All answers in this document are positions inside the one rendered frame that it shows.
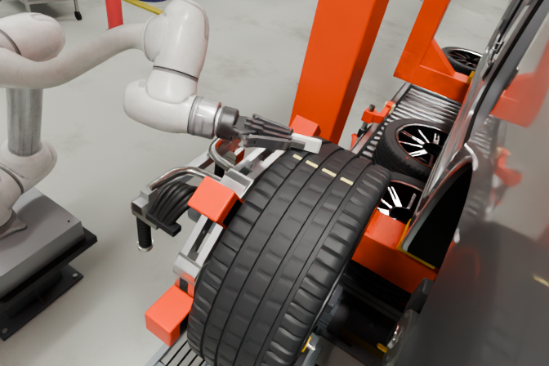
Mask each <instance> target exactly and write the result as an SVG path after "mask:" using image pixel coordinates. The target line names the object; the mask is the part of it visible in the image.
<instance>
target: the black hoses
mask: <svg viewBox="0 0 549 366"><path fill-rule="evenodd" d="M197 188H198V186H194V185H188V184H186V183H183V182H180V181H174V182H172V183H170V184H168V185H167V186H165V187H164V188H163V189H162V191H161V192H160V193H159V194H158V197H157V198H156V199H155V201H154V204H153V206H152V208H151V209H150V210H149V211H148V212H147V213H146V214H145V219H146V220H148V221H150V222H151V223H153V224H154V225H156V226H157V227H158V228H160V229H161V230H163V231H164V232H166V233H167V234H169V235H171V236H172V237H175V236H176V235H177V234H178V233H179V232H181V225H180V224H178V223H177V222H176V221H177V220H178V218H179V217H180V216H181V215H182V214H183V213H184V212H186V211H187V210H188V209H189V208H191V207H190V206H189V205H188V202H189V200H190V198H191V197H192V195H193V194H194V192H195V191H196V190H197Z"/></svg>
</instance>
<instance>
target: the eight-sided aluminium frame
mask: <svg viewBox="0 0 549 366"><path fill-rule="evenodd" d="M284 152H285V151H282V150H270V149H263V148H257V149H255V150H254V151H253V152H251V153H250V155H248V156H247V157H246V158H245V159H243V160H242V161H241V162H240V163H238V164H237V165H236V166H234V167H233V168H232V167H231V168H230V170H229V171H228V172H227V173H226V174H225V175H224V176H223V177H222V179H221V180H220V181H219V183H221V184H222V185H224V186H226V187H227V188H229V189H231V190H233V191H234V192H235V193H236V194H237V195H238V196H239V197H240V198H241V199H242V200H243V201H244V200H245V199H246V198H247V196H248V195H249V194H250V192H251V191H252V189H253V188H254V186H255V185H256V184H257V182H258V181H259V180H260V179H261V178H262V177H263V175H264V174H265V173H266V172H267V170H268V169H269V168H270V167H271V166H272V165H273V164H274V162H275V161H276V160H277V159H278V158H279V157H280V156H281V155H282V154H283V153H284ZM272 153H273V154H272ZM269 156H270V157H269ZM267 157H269V158H268V159H267V160H265V159H266V158H267ZM261 160H262V161H264V160H265V161H264V162H263V163H262V164H261V165H260V166H259V167H257V168H256V169H255V170H254V171H253V172H251V173H250V170H251V169H252V168H253V167H254V166H255V165H257V164H258V163H259V162H260V161H261ZM249 173H250V174H249ZM247 174H249V175H248V176H246V175H247ZM213 222H214V221H212V220H210V219H209V218H207V217H205V216H204V215H203V214H202V215H201V217H200V218H199V220H198V222H197V224H196V226H195V227H194V229H193V231H192V233H191V234H190V236H189V238H188V239H187V241H186V243H185V246H184V247H183V248H182V250H181V251H179V253H178V255H177V258H176V261H175V263H174V267H173V270H172V272H174V285H176V286H177V287H178V288H179V289H181V290H182V291H184V292H185V293H187V294H188V295H189V296H191V297H193V298H194V295H195V293H196V291H197V289H198V286H199V283H200V280H201V278H202V277H203V273H204V271H205V269H206V268H207V266H208V262H209V261H210V259H211V257H212V255H213V253H214V251H215V249H216V246H217V244H218V243H219V242H220V241H221V237H222V235H223V234H224V233H225V231H226V229H225V228H223V227H221V226H220V225H218V224H216V226H215V227H214V229H213V231H212V233H211V234H210V236H209V238H208V240H207V242H206V243H205V245H204V247H203V249H202V251H201V253H197V251H198V250H199V247H200V245H201V243H202V242H203V240H204V238H205V237H206V235H207V233H208V231H209V230H210V228H211V226H212V223H213Z"/></svg>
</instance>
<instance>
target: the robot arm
mask: <svg viewBox="0 0 549 366"><path fill-rule="evenodd" d="M208 40H209V19H208V17H207V14H206V11H205V10H204V9H203V7H201V6H200V5H199V4H198V3H196V2H194V1H192V0H172V1H171V2H170V3H169V4H168V5H167V6H166V7H165V10H164V12H163V13H161V14H160V15H158V16H151V17H150V18H149V19H148V20H147V21H146V23H132V24H126V25H120V26H117V27H114V28H112V29H109V30H107V31H105V32H104V33H101V34H99V35H97V36H95V37H94V38H91V39H90V40H88V41H86V42H84V43H82V44H80V45H78V46H76V47H75V48H73V49H71V50H69V51H67V52H65V53H63V54H61V55H59V56H58V54H59V53H60V52H61V51H62V49H63V47H64V45H65V33H64V30H63V29H62V27H61V26H60V24H59V23H58V22H57V21H56V20H54V19H53V18H51V17H50V16H45V15H44V14H41V13H34V12H25V13H20V14H15V15H12V16H7V17H4V18H1V19H0V87H1V88H6V96H7V137H8V138H7V139H6V140H5V141H4V142H3V143H2V145H1V148H0V240H2V239H4V238H6V237H8V236H10V235H12V234H14V233H17V232H20V231H23V230H26V229H27V227H28V226H27V224H26V223H25V222H23V221H22V220H21V219H20V218H19V217H18V215H17V214H16V212H15V211H14V210H13V209H12V207H13V206H14V204H15V203H16V201H17V200H18V198H19V197H20V196H21V195H22V194H23V193H25V192H27V191H28V190H30V189H31V188H33V187H34V186H35V185H36V184H37V183H39V182H40V181H41V180H43V179H44V178H45V177H46V176H47V175H48V174H49V173H50V172H51V171H52V170H53V168H54V167H55V165H56V161H57V153H56V150H55V149H54V147H53V146H52V145H51V144H50V143H49V142H47V141H45V140H42V139H41V129H42V99H43V89H47V88H52V87H58V86H60V85H62V84H65V83H67V82H69V81H71V80H73V79H75V78H77V77H78V76H80V75H82V74H84V73H86V72H87V71H89V70H90V69H93V68H95V67H96V66H97V65H100V64H101V63H103V62H105V61H107V60H108V59H110V58H111V57H113V56H116V55H117V54H118V53H120V52H123V51H126V50H129V49H138V50H141V51H143V52H144V54H145V57H146V58H147V59H148V60H149V61H151V62H154V64H153V68H152V71H151V73H150V76H149V78H148V80H146V79H140V80H136V81H134V82H132V83H129V84H128V85H127V86H126V88H125V91H124V93H123V108H124V111H125V113H126V115H127V116H128V117H129V118H131V119H133V120H135V121H137V122H138V123H142V124H144V125H146V126H148V127H152V128H154V129H157V130H160V131H163V132H170V133H176V134H177V133H185V134H190V135H191V136H200V137H203V138H207V139H210V140H212V139H213V138H214V136H215V135H216V137H217V138H219V139H222V140H226V141H232V139H233V137H235V138H237V139H239V140H243V142H244V144H243V146H244V147H245V148H251V147H257V148H263V149H270V150H282V151H286V150H289V147H293V148H297V149H300V150H306V151H310V152H313V153H317V154H318V153H319V150H320V147H321V145H322V140H319V139H315V138H312V137H308V136H303V135H300V134H296V133H293V130H294V129H293V128H290V127H288V126H285V125H283V124H281V123H277V122H274V121H272V120H269V119H267V118H263V117H262V116H260V115H259V114H253V116H252V117H251V118H249V117H248V116H240V115H239V110H238V109H235V108H231V107H228V106H223V108H222V106H221V102H220V101H218V100H212V99H209V98H206V97H203V96H197V95H196V94H197V84H198V80H199V75H200V73H201V71H202V69H203V65H204V61H205V58H206V55H207V50H208ZM290 129H291V131H290Z"/></svg>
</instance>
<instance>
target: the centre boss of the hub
mask: <svg viewBox="0 0 549 366"><path fill-rule="evenodd" d="M402 327H403V325H402V324H400V323H396V324H395V325H394V327H393V328H392V329H391V332H390V334H389V336H388V338H387V341H386V346H387V348H389V349H390V350H391V349H392V348H393V347H394V345H395V343H396V342H397V340H398V338H399V333H400V332H401V330H402Z"/></svg>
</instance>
